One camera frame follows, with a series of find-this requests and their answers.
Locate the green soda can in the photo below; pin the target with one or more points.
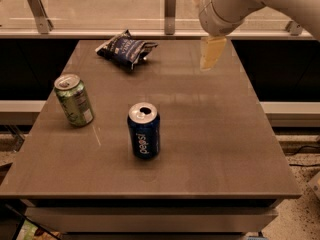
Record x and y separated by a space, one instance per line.
72 95

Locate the glass railing panel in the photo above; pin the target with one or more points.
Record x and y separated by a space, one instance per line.
81 15

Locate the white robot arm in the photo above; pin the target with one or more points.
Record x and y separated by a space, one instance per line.
304 12

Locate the right metal railing bracket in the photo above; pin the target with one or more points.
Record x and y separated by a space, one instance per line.
293 28

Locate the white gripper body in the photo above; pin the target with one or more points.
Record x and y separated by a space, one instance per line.
207 17

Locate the left metal railing bracket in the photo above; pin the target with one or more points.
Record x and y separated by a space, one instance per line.
42 21

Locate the metal railing bracket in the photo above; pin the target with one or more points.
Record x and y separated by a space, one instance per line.
42 21
293 28
169 16

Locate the colourful package on floor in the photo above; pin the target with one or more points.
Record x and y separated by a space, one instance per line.
28 231

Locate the blue chip bag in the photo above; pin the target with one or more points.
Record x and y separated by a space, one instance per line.
125 50

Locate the blue Pepsi can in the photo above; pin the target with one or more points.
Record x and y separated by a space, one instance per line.
144 127

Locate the middle metal railing bracket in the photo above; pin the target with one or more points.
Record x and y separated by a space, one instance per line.
169 16

